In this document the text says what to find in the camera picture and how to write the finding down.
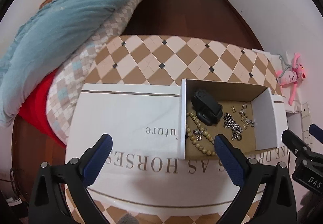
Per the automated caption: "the checked printed tablecloth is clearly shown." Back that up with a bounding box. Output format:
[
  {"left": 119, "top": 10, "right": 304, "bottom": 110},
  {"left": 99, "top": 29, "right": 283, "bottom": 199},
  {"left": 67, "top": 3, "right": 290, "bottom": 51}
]
[{"left": 64, "top": 35, "right": 289, "bottom": 224}]

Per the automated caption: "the wooden bead bracelet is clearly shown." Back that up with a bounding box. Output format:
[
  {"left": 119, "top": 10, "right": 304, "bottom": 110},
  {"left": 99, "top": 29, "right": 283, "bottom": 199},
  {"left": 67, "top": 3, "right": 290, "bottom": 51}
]
[{"left": 185, "top": 111, "right": 217, "bottom": 157}]

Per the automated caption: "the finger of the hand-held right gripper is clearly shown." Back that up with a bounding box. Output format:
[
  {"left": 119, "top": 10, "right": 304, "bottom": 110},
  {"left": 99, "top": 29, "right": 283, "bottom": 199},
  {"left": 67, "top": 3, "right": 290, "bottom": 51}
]
[
  {"left": 282, "top": 129, "right": 323, "bottom": 164},
  {"left": 309, "top": 124, "right": 323, "bottom": 144}
]

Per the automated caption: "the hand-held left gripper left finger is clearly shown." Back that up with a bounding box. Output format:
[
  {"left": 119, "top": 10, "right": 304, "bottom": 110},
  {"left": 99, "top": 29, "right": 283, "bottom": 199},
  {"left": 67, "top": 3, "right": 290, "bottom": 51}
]
[{"left": 29, "top": 134, "right": 113, "bottom": 224}]

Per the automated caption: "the pink plush toy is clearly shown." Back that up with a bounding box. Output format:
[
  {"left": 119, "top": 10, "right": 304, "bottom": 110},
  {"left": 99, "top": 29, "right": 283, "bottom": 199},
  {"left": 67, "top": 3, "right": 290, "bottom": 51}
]
[{"left": 275, "top": 52, "right": 307, "bottom": 106}]

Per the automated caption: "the black watch band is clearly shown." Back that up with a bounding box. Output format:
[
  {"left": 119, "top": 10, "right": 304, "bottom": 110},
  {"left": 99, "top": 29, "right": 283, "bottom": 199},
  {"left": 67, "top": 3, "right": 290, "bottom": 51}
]
[{"left": 190, "top": 90, "right": 223, "bottom": 126}]

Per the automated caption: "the white power strip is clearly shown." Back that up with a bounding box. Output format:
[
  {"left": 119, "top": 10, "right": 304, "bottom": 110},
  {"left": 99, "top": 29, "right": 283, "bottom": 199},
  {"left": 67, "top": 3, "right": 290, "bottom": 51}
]
[{"left": 301, "top": 101, "right": 315, "bottom": 145}]

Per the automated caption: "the brown wooden headboard piece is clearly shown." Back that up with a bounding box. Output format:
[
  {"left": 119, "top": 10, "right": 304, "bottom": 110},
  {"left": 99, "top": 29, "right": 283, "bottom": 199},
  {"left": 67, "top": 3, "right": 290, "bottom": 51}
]
[{"left": 39, "top": 0, "right": 58, "bottom": 9}]

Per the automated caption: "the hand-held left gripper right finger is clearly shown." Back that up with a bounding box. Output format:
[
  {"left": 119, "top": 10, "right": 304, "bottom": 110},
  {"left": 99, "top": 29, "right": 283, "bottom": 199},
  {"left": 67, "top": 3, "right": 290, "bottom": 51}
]
[{"left": 214, "top": 134, "right": 298, "bottom": 224}]

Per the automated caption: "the cardboard box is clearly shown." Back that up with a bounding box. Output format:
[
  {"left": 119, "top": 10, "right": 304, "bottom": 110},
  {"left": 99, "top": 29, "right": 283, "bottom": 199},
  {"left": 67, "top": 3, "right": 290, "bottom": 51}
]
[{"left": 178, "top": 78, "right": 288, "bottom": 161}]

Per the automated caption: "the blue quilt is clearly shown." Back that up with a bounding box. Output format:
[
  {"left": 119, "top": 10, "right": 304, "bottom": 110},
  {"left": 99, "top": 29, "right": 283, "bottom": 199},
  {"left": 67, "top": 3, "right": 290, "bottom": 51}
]
[{"left": 0, "top": 0, "right": 166, "bottom": 127}]

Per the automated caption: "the checked bed sheet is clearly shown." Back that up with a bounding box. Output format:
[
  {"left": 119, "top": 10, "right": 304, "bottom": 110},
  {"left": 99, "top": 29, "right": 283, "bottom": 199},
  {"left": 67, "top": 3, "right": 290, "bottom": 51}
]
[{"left": 45, "top": 0, "right": 162, "bottom": 147}]

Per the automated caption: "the grey clothes hanger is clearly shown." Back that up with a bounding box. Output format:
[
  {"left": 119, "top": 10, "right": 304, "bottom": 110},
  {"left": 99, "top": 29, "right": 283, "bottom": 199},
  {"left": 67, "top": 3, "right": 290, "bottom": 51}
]
[{"left": 276, "top": 54, "right": 293, "bottom": 80}]

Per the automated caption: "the thick silver chain bracelet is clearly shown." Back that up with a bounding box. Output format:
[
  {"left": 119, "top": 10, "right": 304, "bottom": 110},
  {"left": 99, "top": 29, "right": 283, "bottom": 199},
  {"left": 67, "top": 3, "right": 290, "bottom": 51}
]
[{"left": 223, "top": 112, "right": 244, "bottom": 140}]

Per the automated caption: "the thin silver chain bracelet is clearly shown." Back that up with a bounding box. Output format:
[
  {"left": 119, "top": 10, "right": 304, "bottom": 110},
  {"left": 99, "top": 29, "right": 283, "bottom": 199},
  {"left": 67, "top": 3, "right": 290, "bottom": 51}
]
[{"left": 237, "top": 104, "right": 256, "bottom": 128}]

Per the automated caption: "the red cloth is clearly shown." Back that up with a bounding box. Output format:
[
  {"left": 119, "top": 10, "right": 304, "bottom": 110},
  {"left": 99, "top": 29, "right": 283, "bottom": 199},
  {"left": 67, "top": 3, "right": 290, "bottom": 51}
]
[{"left": 18, "top": 71, "right": 67, "bottom": 149}]

